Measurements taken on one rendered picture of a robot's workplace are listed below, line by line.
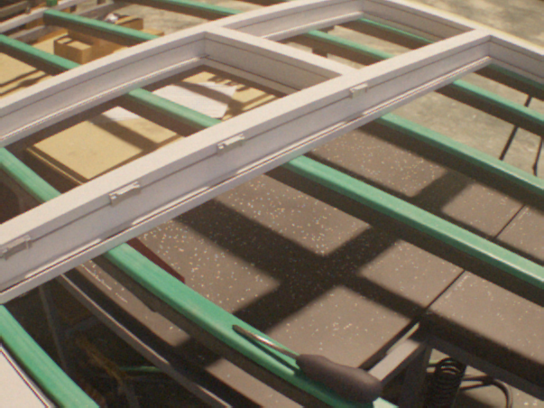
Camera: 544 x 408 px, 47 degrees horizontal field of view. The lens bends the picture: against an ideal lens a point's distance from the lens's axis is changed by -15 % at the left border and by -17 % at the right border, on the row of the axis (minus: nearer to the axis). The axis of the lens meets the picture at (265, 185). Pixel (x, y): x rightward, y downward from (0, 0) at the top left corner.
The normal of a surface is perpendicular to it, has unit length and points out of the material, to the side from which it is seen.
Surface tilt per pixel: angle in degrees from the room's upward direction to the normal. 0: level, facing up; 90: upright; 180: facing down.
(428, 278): 0
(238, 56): 90
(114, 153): 0
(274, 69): 90
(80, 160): 0
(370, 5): 90
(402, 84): 90
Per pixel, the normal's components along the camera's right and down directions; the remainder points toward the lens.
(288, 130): 0.71, 0.36
